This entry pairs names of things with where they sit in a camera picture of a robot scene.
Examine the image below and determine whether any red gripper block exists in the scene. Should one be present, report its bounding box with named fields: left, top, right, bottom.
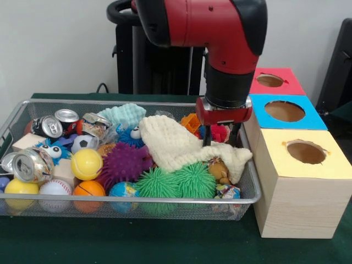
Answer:
left=196, top=96, right=254, bottom=147

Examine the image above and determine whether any brown teddy toy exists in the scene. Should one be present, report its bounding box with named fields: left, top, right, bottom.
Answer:
left=208, top=159, right=232, bottom=186

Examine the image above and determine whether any cream muslin cloth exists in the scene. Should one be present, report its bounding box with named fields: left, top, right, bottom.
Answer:
left=138, top=114, right=254, bottom=185

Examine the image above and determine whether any green spiky ball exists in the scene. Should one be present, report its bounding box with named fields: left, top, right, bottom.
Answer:
left=173, top=162, right=217, bottom=200
left=135, top=167, right=180, bottom=215

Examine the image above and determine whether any shallow clear mesh bin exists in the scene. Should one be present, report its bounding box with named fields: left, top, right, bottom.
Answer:
left=0, top=99, right=262, bottom=221

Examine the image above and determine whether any wooden box with three holes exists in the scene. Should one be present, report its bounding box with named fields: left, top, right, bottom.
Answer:
left=242, top=67, right=352, bottom=239

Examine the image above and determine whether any orange plastic toy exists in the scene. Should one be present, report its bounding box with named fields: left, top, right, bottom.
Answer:
left=180, top=113, right=201, bottom=134

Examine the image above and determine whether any purple spiky ball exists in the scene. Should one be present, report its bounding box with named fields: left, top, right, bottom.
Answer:
left=99, top=142, right=153, bottom=190

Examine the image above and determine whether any black chair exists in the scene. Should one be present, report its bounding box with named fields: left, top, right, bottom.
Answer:
left=316, top=18, right=352, bottom=119

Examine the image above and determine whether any yellow tennis ball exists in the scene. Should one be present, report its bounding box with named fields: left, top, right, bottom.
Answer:
left=70, top=148, right=103, bottom=181

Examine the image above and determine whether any orange basketball toy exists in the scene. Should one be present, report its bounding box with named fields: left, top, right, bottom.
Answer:
left=73, top=180, right=106, bottom=214

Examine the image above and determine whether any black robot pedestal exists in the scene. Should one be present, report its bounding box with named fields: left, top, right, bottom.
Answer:
left=107, top=0, right=208, bottom=95

